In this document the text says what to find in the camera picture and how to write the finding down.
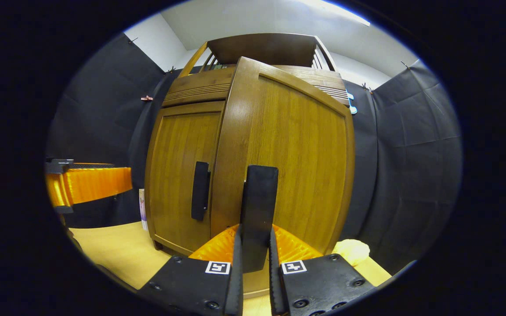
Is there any wooden shoe cabinet door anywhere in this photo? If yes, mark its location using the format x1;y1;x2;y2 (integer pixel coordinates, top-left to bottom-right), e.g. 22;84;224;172
145;101;226;257
209;56;355;299

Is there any wooden cabinet drawer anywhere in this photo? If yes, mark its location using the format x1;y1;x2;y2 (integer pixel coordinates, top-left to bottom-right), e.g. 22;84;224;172
162;65;350;108

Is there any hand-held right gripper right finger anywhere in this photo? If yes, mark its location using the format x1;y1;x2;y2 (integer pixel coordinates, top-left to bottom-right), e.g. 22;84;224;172
268;225;376;316

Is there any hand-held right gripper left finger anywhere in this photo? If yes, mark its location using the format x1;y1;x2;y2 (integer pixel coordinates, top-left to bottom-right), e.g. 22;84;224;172
137;224;245;316

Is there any black backdrop cloth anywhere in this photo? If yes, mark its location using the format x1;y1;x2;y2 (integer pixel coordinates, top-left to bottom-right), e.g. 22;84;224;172
46;33;463;275

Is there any black door handle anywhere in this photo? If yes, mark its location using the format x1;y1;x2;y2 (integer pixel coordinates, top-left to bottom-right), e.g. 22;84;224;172
240;165;279;273
191;161;211;221

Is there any wooden double-door shoe cabinet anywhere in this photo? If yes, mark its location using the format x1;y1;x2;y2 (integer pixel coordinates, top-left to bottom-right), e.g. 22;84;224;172
145;33;355;259

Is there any white printed card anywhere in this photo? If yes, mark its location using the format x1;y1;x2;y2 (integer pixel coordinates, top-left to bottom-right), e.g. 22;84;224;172
139;189;148;232

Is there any pale yellow lumpy object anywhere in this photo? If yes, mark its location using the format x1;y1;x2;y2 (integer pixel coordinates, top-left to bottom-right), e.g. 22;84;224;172
332;239;371;267

